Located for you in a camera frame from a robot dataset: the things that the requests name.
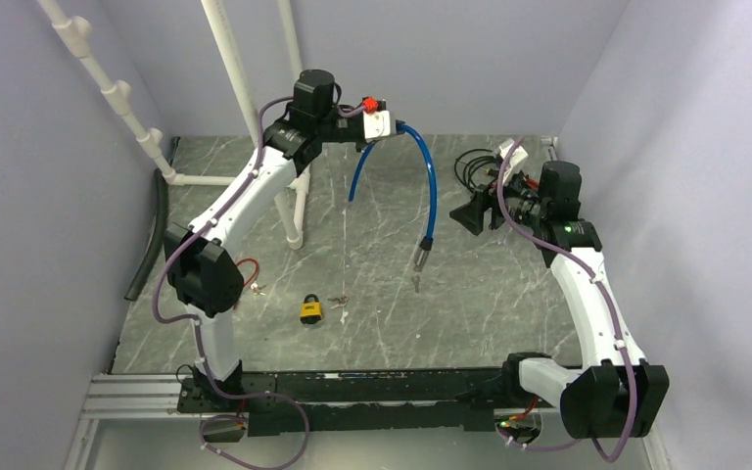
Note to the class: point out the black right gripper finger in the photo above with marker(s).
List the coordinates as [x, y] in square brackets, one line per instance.
[483, 199]
[470, 217]

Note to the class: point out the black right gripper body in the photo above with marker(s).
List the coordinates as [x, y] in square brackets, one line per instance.
[523, 208]

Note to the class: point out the blue cable lock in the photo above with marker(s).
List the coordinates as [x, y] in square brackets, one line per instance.
[393, 197]

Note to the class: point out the small keys of blue lock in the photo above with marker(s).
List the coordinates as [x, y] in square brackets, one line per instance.
[416, 280]

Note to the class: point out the keys of yellow padlock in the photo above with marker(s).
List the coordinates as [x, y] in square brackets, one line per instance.
[338, 302]

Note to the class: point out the yellow padlock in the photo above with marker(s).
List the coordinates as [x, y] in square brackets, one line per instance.
[311, 310]

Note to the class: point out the red cable padlock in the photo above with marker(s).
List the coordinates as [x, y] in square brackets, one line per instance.
[249, 268]

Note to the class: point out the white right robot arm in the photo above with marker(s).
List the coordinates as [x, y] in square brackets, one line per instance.
[617, 392]

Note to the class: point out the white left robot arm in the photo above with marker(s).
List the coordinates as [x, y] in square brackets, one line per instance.
[201, 255]

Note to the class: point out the red handled wrench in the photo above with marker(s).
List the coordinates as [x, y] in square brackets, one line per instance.
[532, 184]

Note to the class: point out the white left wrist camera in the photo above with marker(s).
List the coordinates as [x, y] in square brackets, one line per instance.
[378, 122]

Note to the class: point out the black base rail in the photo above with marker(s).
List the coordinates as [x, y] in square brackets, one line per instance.
[376, 399]

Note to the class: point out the aluminium extrusion frame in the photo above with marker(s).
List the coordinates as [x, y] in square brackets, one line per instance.
[124, 396]

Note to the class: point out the white PVC pipe frame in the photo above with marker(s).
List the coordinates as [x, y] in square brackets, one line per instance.
[207, 87]

